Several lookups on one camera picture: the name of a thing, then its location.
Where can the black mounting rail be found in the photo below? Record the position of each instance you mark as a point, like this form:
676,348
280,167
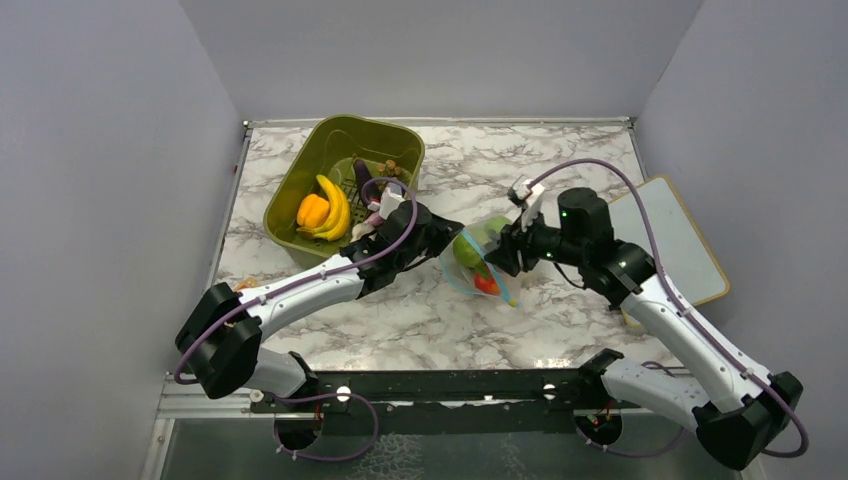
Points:
346,403

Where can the brown fake nut cluster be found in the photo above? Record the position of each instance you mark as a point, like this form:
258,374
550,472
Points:
391,169

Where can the white board with yellow rim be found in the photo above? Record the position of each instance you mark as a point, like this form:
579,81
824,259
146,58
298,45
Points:
684,252

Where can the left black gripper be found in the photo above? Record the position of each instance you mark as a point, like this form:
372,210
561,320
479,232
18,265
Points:
444,231

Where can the dark fake eggplant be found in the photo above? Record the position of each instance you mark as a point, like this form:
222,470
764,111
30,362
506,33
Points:
366,188

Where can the red fake tomato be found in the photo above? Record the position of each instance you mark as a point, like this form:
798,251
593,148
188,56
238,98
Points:
486,284

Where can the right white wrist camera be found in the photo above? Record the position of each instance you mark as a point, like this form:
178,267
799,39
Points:
527,194

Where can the white red fake radish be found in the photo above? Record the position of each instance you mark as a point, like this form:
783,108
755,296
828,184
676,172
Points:
362,230

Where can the clear zip top bag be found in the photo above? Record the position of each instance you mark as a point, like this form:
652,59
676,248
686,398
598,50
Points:
465,268

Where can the yellow fake banana bunch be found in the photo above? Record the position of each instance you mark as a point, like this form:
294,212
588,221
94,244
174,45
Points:
338,221

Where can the orange snack packet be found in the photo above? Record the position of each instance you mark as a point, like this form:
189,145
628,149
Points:
247,283

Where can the green fake cabbage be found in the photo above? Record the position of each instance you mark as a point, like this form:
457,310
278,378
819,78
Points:
468,247

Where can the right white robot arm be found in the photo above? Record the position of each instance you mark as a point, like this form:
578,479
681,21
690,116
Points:
735,406

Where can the orange fake bell pepper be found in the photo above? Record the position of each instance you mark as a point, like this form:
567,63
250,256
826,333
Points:
312,212

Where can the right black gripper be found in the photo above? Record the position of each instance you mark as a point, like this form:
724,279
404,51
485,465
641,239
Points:
513,240

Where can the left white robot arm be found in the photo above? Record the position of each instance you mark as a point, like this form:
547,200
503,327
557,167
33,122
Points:
221,340

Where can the green fake lime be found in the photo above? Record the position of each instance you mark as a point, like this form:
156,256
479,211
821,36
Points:
494,225

